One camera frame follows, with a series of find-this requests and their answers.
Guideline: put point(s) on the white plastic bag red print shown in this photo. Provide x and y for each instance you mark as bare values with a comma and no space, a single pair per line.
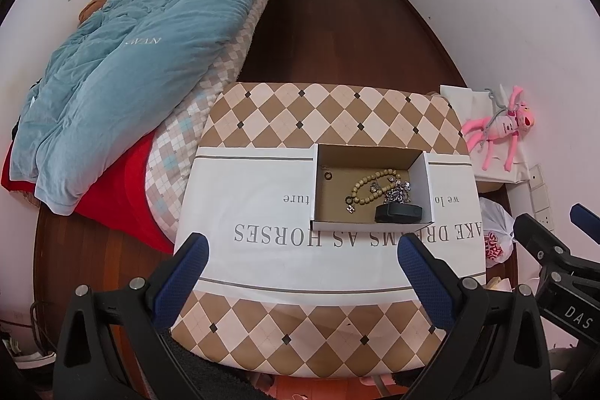
497,236

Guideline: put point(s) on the white paper bag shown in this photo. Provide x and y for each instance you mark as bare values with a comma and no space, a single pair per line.
464,105

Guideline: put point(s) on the light blue quilt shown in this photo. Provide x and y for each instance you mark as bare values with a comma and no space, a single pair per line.
140,67

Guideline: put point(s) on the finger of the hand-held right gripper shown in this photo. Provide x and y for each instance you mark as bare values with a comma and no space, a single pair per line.
539,240
588,219

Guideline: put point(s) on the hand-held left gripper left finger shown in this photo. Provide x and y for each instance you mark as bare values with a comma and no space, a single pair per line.
183,278

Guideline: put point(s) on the checked printed tablecloth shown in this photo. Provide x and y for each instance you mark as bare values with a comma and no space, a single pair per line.
262,254

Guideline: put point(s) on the white wall socket row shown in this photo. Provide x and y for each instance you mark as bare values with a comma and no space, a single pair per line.
539,194

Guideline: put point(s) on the checked bed sheet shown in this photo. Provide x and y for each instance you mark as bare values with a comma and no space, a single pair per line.
187,137

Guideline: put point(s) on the black smart band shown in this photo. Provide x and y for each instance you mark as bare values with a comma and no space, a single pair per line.
398,213

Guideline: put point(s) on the white cardboard box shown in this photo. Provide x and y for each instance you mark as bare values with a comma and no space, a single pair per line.
328,205

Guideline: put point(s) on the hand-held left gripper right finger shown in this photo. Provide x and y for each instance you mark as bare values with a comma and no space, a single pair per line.
424,283

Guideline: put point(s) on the red blanket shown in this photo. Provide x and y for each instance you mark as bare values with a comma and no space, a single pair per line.
126,198

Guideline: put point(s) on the pink plush toy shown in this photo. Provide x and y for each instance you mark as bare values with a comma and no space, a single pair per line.
504,128

